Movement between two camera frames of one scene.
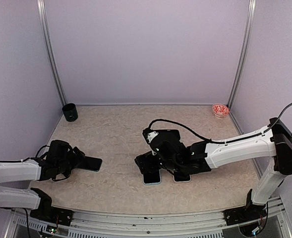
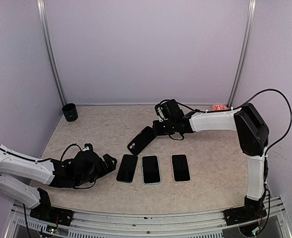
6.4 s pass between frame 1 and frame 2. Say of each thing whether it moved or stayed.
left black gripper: moved
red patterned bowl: stayed
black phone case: moved
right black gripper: moved
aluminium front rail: stayed
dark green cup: stayed
